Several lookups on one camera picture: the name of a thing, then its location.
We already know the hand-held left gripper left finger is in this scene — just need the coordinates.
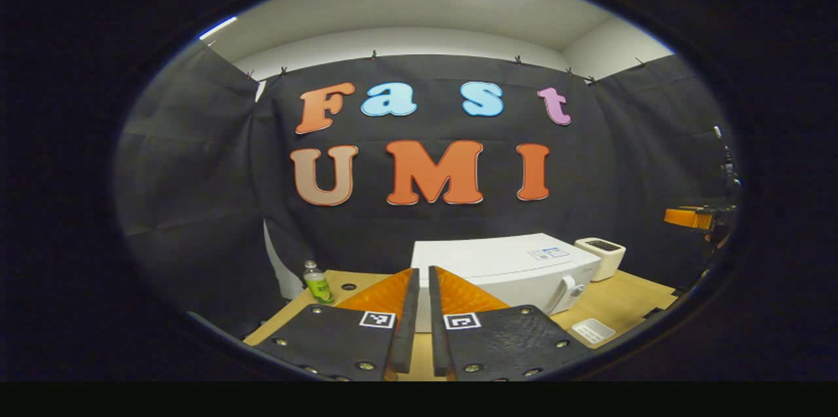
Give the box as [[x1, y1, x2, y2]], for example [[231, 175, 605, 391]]
[[252, 267, 420, 382]]

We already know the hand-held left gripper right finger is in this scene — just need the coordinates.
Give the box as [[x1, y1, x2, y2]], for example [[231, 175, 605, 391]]
[[429, 266, 593, 382]]

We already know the white microwave oven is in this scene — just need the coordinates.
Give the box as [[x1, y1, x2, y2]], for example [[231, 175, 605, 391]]
[[410, 233, 602, 333]]

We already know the green drink bottle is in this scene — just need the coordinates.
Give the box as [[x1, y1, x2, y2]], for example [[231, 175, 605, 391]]
[[303, 261, 335, 305]]

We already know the white toaster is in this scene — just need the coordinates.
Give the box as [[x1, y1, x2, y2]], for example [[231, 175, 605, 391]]
[[575, 238, 627, 282]]

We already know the small white rectangular dish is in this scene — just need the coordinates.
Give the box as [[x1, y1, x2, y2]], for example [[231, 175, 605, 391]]
[[572, 318, 616, 344]]

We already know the black backdrop cloth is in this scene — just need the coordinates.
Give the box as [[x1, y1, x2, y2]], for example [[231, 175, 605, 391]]
[[113, 44, 740, 339]]

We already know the row of black cloth clips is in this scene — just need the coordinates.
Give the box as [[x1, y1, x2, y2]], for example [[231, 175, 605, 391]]
[[206, 41, 649, 85]]

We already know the ceiling strip light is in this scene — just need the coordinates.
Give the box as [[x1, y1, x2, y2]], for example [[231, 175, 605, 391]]
[[198, 16, 238, 40]]

